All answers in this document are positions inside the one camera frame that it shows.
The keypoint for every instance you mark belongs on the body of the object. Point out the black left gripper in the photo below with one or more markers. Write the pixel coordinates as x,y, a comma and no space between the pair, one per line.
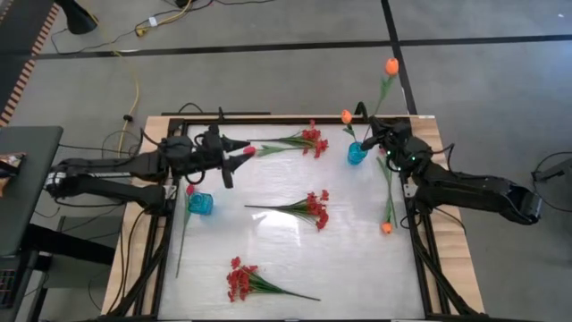
201,156

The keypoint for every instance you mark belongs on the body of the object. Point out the orange artificial tulip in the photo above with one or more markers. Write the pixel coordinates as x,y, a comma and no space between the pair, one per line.
387,228
392,66
346,116

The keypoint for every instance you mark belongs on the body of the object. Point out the black desk base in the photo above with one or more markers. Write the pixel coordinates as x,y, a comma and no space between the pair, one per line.
67,246

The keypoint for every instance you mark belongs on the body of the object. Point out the pink-red artificial tulip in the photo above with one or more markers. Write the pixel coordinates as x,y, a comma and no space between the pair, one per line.
382,167

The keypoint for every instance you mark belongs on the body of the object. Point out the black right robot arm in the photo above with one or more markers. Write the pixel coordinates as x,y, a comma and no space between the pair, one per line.
469,188

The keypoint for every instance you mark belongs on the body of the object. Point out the blue glass vase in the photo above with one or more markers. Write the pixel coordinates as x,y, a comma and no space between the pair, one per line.
201,203
356,154

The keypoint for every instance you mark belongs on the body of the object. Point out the red flower bouquet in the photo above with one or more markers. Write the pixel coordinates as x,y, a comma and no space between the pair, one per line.
241,279
313,134
315,208

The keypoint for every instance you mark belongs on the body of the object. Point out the colourful snack packet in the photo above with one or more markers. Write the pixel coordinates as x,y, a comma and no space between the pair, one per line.
9,163

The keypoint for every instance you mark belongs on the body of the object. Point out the black mat orange-striped edge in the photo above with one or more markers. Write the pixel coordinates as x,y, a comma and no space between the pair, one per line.
18,27

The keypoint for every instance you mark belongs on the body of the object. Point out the silver mount bracket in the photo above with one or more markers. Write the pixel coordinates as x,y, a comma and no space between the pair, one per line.
409,190
170,192

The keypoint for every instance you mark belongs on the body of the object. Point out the dark keyboard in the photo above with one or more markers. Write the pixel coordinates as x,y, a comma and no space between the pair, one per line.
6,286

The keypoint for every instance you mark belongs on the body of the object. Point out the red artificial tulip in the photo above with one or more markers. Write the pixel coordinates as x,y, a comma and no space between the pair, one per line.
249,150
190,189

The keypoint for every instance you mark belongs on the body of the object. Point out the grey desk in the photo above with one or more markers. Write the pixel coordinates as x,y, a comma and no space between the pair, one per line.
27,179

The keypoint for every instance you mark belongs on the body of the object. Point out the black table frame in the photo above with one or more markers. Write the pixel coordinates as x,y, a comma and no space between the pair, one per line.
422,268

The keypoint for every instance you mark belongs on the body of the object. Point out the black floor stand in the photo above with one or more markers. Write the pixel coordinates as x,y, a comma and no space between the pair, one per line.
78,18

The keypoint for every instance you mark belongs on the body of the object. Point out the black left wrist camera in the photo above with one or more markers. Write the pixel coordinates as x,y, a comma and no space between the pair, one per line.
212,136

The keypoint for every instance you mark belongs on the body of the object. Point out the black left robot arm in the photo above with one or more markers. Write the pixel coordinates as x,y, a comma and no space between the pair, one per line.
103,190

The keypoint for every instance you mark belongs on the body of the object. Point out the dark stand foot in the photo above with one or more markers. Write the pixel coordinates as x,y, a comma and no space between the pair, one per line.
554,170

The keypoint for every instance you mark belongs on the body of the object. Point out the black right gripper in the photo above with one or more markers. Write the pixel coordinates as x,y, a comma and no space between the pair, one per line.
395,136

